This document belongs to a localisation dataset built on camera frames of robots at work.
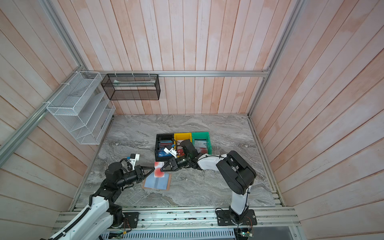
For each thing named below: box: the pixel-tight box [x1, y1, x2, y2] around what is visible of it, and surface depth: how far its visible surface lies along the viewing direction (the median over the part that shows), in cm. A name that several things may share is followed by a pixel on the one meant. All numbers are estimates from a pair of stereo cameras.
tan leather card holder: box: [142, 172, 172, 191], surface depth 86 cm
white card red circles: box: [154, 161, 165, 178], surface depth 79 cm
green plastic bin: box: [191, 132, 212, 155], surface depth 103 cm
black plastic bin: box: [154, 133, 174, 162], surface depth 100 cm
